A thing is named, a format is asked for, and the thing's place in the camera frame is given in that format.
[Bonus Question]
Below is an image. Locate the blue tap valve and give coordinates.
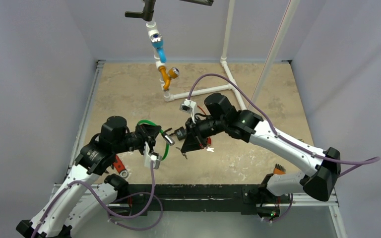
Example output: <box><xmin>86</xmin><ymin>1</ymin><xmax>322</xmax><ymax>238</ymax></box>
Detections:
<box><xmin>149</xmin><ymin>33</ymin><xmax>167</xmax><ymax>63</ymax></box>

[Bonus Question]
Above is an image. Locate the red handled adjustable wrench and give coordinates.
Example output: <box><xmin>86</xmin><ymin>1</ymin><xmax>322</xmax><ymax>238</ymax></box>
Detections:
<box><xmin>113</xmin><ymin>155</ymin><xmax>128</xmax><ymax>179</ymax></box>

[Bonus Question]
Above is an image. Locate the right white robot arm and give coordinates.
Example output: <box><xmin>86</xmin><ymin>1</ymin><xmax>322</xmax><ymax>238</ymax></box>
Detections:
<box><xmin>180</xmin><ymin>93</ymin><xmax>341</xmax><ymax>202</ymax></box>

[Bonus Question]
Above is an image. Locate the white pole with red stripe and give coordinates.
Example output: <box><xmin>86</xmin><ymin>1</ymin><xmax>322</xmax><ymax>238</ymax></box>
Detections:
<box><xmin>251</xmin><ymin>0</ymin><xmax>301</xmax><ymax>103</ymax></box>

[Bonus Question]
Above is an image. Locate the green cable lock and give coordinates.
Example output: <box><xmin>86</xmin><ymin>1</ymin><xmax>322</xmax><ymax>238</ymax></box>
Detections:
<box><xmin>137</xmin><ymin>119</ymin><xmax>175</xmax><ymax>161</ymax></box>

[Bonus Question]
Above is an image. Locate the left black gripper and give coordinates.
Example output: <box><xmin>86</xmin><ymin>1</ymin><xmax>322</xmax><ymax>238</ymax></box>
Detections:
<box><xmin>113</xmin><ymin>123</ymin><xmax>161</xmax><ymax>156</ymax></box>

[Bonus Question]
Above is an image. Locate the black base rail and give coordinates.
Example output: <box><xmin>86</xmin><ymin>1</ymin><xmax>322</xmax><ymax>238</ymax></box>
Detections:
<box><xmin>109</xmin><ymin>184</ymin><xmax>293</xmax><ymax>219</ymax></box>

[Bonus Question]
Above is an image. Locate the red cable lock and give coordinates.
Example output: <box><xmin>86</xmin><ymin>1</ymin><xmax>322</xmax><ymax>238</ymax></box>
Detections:
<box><xmin>197</xmin><ymin>105</ymin><xmax>212</xmax><ymax>146</ymax></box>

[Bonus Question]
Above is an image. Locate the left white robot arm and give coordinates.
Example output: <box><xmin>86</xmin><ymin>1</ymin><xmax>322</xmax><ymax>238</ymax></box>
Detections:
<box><xmin>16</xmin><ymin>116</ymin><xmax>162</xmax><ymax>238</ymax></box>

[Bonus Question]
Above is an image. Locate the white PVC pipe frame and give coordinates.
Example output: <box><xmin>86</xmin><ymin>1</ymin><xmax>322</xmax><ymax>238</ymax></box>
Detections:
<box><xmin>145</xmin><ymin>0</ymin><xmax>246</xmax><ymax>109</ymax></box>

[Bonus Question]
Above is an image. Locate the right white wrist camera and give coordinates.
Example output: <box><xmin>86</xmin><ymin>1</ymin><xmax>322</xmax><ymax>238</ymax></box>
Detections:
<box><xmin>179</xmin><ymin>99</ymin><xmax>197</xmax><ymax>123</ymax></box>

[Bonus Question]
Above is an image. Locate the silver key bunch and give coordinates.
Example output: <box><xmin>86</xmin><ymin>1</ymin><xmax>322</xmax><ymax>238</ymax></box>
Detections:
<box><xmin>176</xmin><ymin>147</ymin><xmax>188</xmax><ymax>160</ymax></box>

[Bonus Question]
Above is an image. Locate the orange tap valve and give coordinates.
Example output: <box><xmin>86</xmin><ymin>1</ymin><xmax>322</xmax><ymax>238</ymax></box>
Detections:
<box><xmin>158</xmin><ymin>66</ymin><xmax>180</xmax><ymax>91</ymax></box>

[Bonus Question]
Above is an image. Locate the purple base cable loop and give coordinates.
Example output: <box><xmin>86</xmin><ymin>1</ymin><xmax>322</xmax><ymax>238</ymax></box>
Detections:
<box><xmin>107</xmin><ymin>192</ymin><xmax>164</xmax><ymax>231</ymax></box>

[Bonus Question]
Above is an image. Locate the black crank handle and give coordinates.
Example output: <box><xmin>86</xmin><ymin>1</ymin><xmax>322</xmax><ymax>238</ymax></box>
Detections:
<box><xmin>125</xmin><ymin>0</ymin><xmax>214</xmax><ymax>22</ymax></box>

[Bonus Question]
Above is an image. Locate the orange hex key set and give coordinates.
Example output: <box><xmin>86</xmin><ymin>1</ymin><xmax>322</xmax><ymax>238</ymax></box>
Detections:
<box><xmin>273</xmin><ymin>164</ymin><xmax>286</xmax><ymax>175</ymax></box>

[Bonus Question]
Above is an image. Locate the black padlock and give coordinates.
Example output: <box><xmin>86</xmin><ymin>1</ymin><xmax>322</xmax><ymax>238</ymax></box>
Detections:
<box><xmin>162</xmin><ymin>126</ymin><xmax>187</xmax><ymax>140</ymax></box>

